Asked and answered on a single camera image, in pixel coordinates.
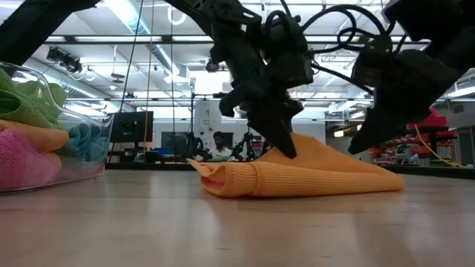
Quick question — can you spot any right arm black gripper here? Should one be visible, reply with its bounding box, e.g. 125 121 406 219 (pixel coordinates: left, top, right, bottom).
347 49 465 156

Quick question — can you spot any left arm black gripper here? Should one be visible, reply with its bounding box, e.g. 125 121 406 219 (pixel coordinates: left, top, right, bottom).
210 32 305 159

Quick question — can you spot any orange microfiber towel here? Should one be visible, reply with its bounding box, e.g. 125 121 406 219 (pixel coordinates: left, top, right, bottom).
0 119 71 171
186 132 405 199

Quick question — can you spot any clear plastic bin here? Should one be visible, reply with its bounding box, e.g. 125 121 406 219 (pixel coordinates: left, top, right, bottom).
0 62 114 194

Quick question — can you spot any blue microfiber towel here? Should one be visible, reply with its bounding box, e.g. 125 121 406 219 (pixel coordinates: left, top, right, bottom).
59 123 111 164

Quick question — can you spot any pink microfiber towel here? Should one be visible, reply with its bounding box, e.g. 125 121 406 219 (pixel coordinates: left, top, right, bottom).
61 162 107 183
0 128 62 192

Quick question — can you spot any green microfiber towel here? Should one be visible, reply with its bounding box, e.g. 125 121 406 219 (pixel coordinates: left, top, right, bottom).
16 80 68 119
0 68 64 130

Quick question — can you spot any black shelving unit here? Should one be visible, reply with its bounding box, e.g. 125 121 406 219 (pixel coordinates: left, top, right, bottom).
373 125 459 167

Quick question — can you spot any person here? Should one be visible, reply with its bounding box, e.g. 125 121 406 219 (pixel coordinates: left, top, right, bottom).
207 131 233 161

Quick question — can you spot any red plastic bin stack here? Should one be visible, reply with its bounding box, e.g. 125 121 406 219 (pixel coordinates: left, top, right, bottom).
407 107 448 129

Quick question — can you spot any white cabinet machine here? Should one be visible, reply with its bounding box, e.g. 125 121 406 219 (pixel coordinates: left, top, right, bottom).
193 100 227 149

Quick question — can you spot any black monitor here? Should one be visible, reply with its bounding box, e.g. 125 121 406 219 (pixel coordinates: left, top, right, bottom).
110 111 154 144

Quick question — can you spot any yellow hanging cable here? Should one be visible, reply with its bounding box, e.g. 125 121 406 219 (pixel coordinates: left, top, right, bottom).
142 0 155 149
413 124 463 168

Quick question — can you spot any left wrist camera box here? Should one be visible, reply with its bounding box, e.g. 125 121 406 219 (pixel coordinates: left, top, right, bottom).
274 50 315 90

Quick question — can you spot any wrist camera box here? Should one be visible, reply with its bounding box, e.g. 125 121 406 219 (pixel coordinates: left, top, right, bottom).
274 50 315 90
350 36 395 89

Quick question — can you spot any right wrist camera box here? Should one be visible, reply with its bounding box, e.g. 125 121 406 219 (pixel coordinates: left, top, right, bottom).
350 36 395 89

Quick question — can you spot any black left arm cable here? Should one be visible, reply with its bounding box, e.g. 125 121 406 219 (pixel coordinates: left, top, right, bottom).
263 0 298 42

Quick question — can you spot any black hanging cable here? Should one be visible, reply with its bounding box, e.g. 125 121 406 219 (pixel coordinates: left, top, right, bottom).
118 0 145 112

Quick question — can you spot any silver ventilation duct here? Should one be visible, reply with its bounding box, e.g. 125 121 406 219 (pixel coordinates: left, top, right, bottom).
0 44 112 109
103 0 190 85

